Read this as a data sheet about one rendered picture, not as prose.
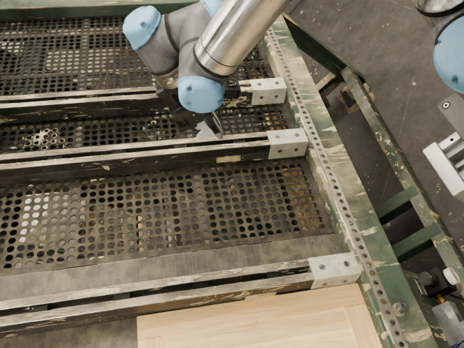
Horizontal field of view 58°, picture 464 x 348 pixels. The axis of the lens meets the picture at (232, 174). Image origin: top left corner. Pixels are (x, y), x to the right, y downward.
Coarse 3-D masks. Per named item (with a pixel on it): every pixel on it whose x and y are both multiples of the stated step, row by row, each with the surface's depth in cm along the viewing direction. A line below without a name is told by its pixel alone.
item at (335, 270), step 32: (320, 256) 108; (352, 256) 109; (96, 288) 99; (128, 288) 100; (160, 288) 101; (192, 288) 101; (224, 288) 101; (256, 288) 102; (288, 288) 105; (320, 288) 109; (0, 320) 93; (32, 320) 94; (64, 320) 96; (96, 320) 99
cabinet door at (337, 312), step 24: (336, 288) 109; (168, 312) 102; (192, 312) 102; (216, 312) 103; (240, 312) 103; (264, 312) 103; (288, 312) 104; (312, 312) 104; (336, 312) 105; (360, 312) 105; (144, 336) 98; (168, 336) 98; (192, 336) 99; (216, 336) 99; (240, 336) 100; (264, 336) 100; (288, 336) 100; (312, 336) 101; (336, 336) 101; (360, 336) 101
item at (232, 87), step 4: (228, 80) 92; (232, 80) 92; (236, 80) 93; (224, 84) 91; (228, 84) 90; (232, 84) 91; (236, 84) 91; (224, 88) 90; (228, 88) 90; (232, 88) 90; (236, 88) 91; (240, 88) 91; (228, 92) 90; (232, 92) 90; (236, 92) 91; (224, 96) 91; (228, 96) 91; (232, 96) 91; (236, 96) 92
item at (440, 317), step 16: (432, 272) 110; (448, 272) 108; (416, 288) 110; (432, 288) 109; (448, 288) 108; (432, 304) 111; (448, 304) 106; (432, 320) 105; (448, 320) 105; (448, 336) 104
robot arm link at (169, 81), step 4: (176, 68) 82; (172, 72) 82; (176, 72) 83; (156, 76) 83; (160, 76) 83; (164, 76) 82; (168, 76) 83; (172, 76) 83; (176, 76) 83; (156, 80) 85; (160, 80) 84; (164, 80) 83; (168, 80) 84; (172, 80) 83; (176, 80) 84; (160, 84) 85; (164, 84) 84; (168, 84) 84; (172, 84) 84; (176, 84) 84; (168, 88) 85; (172, 88) 86
